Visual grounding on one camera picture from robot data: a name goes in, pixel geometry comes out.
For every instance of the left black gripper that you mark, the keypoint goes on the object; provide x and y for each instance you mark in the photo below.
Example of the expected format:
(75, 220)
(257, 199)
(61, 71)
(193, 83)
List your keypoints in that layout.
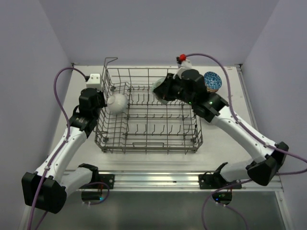
(100, 93)

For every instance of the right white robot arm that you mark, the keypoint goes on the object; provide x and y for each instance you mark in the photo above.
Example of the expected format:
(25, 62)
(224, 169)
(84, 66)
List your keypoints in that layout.
(265, 159)

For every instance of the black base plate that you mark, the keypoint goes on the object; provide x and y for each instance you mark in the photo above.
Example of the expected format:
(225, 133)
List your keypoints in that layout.
(213, 180)
(108, 179)

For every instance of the white ribbed ceramic bowl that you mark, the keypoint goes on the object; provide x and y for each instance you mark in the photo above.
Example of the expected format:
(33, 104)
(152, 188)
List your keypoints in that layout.
(117, 103)

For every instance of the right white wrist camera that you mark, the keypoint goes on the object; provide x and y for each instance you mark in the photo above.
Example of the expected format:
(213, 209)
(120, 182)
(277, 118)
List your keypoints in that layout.
(183, 64)

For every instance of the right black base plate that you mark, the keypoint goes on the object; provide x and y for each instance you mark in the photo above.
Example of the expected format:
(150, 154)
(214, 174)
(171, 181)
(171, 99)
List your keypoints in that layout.
(213, 180)

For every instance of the aluminium mounting rail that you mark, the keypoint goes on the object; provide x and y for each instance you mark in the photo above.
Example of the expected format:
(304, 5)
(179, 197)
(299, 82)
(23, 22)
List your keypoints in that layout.
(144, 181)

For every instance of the grey wire dish rack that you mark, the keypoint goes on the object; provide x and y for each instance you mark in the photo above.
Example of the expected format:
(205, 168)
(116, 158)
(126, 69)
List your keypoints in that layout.
(145, 125)

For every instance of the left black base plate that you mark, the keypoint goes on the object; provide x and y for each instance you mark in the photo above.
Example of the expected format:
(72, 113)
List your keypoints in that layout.
(108, 179)

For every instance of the red diamond pattern bowl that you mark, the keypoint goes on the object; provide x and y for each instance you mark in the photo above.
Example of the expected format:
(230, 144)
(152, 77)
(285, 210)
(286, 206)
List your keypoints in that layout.
(212, 81)

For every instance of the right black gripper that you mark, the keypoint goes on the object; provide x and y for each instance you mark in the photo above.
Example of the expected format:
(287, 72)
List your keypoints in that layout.
(164, 91)

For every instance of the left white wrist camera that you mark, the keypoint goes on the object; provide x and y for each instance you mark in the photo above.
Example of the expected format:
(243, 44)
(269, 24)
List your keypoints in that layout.
(94, 80)

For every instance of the white bowl dark stripes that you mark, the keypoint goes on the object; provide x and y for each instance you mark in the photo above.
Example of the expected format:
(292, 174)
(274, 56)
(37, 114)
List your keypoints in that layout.
(212, 90)

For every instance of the pale green ceramic bowl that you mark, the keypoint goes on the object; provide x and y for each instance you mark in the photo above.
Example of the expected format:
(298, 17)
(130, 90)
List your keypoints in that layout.
(155, 90)

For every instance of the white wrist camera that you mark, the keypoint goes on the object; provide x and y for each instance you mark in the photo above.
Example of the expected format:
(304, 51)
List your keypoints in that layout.
(94, 80)
(183, 64)

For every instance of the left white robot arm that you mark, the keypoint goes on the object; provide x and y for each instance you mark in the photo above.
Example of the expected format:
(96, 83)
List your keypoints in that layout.
(48, 188)

